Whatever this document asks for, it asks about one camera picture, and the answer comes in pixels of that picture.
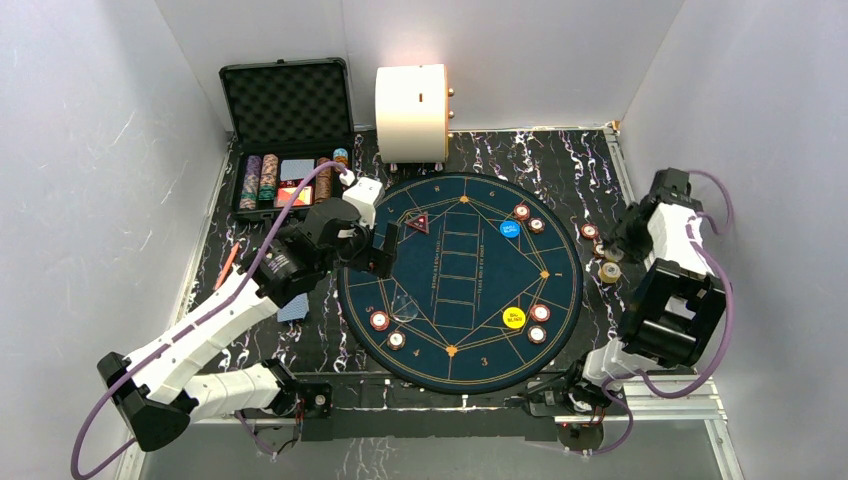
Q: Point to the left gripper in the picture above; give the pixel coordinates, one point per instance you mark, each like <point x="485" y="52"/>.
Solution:
<point x="370" y="248"/>

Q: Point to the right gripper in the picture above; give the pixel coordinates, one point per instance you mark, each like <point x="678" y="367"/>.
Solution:
<point x="634" y="251"/>

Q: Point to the yellow chips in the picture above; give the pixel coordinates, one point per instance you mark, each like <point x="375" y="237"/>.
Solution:
<point x="613" y="254"/>

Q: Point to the red poker chip stack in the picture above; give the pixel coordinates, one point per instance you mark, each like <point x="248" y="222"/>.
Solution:
<point x="589" y="231"/>

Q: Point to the yellow poker chip stack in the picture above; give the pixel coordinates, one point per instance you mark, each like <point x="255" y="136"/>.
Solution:
<point x="609" y="273"/>

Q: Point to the clear dealer button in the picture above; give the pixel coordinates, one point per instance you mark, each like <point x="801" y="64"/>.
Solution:
<point x="404" y="309"/>

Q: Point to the red chips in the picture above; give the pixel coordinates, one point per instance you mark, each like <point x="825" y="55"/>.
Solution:
<point x="540" y="313"/>
<point x="379" y="320"/>
<point x="521" y="212"/>

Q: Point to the brown chips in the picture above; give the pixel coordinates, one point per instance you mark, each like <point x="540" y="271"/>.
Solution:
<point x="536" y="225"/>
<point x="536" y="334"/>
<point x="396" y="340"/>

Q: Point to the blue playing card deck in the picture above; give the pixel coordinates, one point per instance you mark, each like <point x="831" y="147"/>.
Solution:
<point x="294" y="311"/>

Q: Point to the blue small blind button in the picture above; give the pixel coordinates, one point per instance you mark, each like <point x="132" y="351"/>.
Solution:
<point x="510" y="229"/>

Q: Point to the yellow big blind button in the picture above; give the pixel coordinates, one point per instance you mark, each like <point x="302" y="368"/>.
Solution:
<point x="514" y="318"/>

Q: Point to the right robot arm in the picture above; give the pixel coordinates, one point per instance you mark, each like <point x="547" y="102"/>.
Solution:
<point x="671" y="316"/>

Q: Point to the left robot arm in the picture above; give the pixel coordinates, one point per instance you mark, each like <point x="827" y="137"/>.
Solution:
<point x="160" y="388"/>

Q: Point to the red triangular all-in marker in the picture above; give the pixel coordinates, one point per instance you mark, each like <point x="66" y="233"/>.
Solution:
<point x="420" y="223"/>

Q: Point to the brown chip row in case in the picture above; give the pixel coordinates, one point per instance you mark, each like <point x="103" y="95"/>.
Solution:
<point x="323" y="185"/>

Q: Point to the round blue poker mat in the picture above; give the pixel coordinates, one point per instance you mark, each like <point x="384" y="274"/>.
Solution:
<point x="463" y="274"/>

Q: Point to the orange blue chip stack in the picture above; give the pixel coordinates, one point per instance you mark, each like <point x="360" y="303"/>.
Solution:
<point x="341" y="156"/>

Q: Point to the red card box in case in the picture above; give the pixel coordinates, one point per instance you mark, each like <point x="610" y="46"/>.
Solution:
<point x="302" y="198"/>

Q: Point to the card deck in case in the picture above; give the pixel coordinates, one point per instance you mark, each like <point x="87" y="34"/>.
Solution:
<point x="295" y="169"/>

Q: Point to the pink green chip row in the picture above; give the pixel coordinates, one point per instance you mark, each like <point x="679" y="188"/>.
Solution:
<point x="268" y="178"/>

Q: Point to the white cylindrical device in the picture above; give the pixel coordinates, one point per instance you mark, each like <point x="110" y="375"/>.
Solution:
<point x="412" y="115"/>

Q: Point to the orange pen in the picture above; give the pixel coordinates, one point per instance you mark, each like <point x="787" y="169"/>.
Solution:
<point x="227" y="266"/>

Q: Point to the purple chip row in case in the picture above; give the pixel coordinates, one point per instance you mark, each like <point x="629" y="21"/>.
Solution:
<point x="250" y="183"/>

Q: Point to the black chip carrying case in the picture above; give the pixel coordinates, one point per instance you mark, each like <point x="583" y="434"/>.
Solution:
<point x="297" y="110"/>

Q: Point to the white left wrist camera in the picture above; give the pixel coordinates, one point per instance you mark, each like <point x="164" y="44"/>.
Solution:
<point x="364" y="194"/>

